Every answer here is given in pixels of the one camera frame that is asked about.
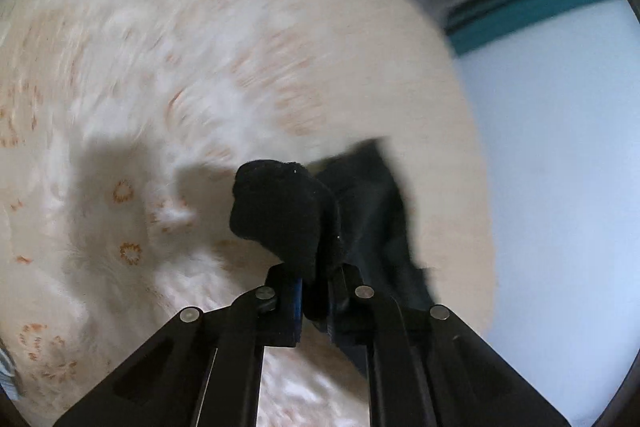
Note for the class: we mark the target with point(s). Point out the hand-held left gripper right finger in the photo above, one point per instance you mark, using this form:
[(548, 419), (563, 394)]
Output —
[(336, 312)]

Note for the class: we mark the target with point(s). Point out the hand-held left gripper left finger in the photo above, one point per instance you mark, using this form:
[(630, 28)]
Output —
[(297, 302)]

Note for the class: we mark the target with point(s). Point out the black garment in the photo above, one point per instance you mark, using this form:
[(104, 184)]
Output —
[(280, 207)]

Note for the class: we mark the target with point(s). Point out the grey striped cloth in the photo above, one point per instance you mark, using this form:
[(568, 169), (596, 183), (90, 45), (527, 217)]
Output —
[(9, 372)]

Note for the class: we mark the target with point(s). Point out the narrow teal curtain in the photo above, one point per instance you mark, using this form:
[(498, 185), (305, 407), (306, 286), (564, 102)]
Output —
[(530, 9)]

